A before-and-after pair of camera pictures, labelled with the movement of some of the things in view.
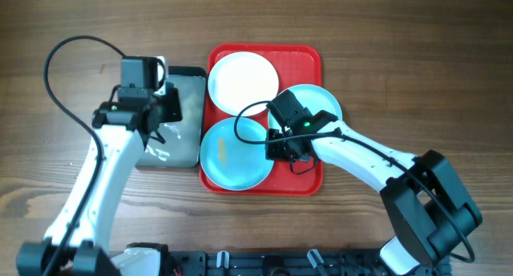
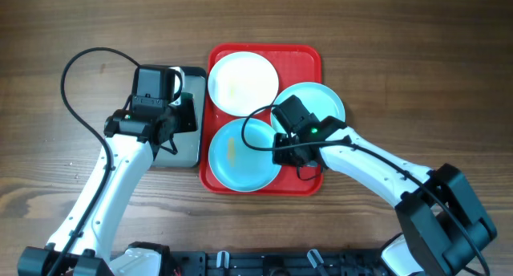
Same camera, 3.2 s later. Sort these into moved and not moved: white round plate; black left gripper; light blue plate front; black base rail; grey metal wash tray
Moved: black left gripper; light blue plate front
Not moved: black base rail; grey metal wash tray; white round plate
